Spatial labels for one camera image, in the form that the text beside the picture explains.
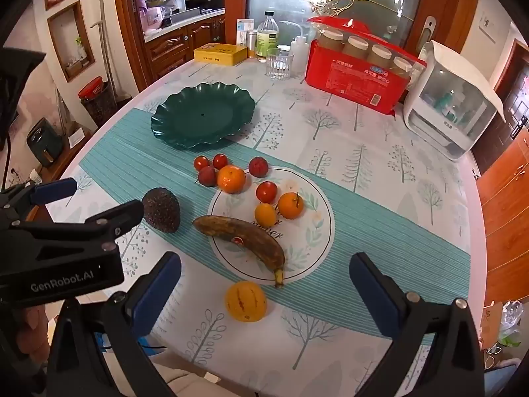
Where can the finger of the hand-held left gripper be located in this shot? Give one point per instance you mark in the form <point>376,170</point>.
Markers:
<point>120,215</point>
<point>56,190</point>

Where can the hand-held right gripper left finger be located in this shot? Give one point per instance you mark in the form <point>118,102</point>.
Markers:
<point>161,293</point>

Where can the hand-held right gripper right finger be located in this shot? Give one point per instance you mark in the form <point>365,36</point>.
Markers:
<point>372,293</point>

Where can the dark brown avocado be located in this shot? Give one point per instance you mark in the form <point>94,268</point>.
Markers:
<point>161,211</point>

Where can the yellow striped melon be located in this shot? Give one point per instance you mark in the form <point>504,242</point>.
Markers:
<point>246,301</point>

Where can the overripe brown banana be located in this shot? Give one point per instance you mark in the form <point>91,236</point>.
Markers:
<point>248,238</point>

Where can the orange mandarin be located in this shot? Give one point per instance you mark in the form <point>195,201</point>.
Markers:
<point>231,179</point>
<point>290,206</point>

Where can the dark green scalloped plate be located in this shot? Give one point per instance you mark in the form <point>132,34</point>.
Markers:
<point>202,115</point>

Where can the small yellow orange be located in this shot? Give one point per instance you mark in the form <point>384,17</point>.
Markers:
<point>265,215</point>

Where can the person's left hand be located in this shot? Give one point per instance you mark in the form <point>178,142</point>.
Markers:
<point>35,331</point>

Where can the dark green air fryer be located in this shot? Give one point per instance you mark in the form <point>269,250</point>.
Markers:
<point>43,144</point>

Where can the dark red plum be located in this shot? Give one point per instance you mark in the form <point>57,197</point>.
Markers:
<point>258,167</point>
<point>207,176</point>

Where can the red cherry tomato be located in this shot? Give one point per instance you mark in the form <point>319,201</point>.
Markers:
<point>220,161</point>
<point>202,163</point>

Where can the red round tin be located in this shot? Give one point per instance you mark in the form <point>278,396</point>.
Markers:
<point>93,87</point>

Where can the clear plastic bag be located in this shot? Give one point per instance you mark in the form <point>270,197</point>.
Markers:
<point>510,318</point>

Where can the small spray bottle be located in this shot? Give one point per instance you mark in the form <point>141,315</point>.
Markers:
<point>80,51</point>

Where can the wooden door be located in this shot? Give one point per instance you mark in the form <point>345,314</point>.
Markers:
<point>504,215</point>

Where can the wooden kitchen cabinet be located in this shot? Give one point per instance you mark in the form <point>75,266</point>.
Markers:
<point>169,49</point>

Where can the yellow tin box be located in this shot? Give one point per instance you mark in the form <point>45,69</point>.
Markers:
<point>219,53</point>

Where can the pink kitchen appliance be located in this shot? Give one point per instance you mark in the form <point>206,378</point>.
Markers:
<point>152,17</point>

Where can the white countertop appliance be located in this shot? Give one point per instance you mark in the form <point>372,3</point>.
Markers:
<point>450,103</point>

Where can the silver metal can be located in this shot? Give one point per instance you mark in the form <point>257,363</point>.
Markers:
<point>252,43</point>

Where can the clear glass tumbler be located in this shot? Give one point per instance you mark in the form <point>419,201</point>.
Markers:
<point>280,66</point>

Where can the red package of paper cups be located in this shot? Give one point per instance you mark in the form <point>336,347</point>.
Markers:
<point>351,72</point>

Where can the white and blue carton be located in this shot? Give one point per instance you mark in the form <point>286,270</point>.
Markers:
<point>244,29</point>

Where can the glass bottle with green label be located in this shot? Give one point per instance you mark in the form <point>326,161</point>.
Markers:
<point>266,41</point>

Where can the white plastic wash bottle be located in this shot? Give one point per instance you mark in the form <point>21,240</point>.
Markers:
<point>298,51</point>

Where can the white wall socket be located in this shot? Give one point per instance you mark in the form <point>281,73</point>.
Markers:
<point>487,25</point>

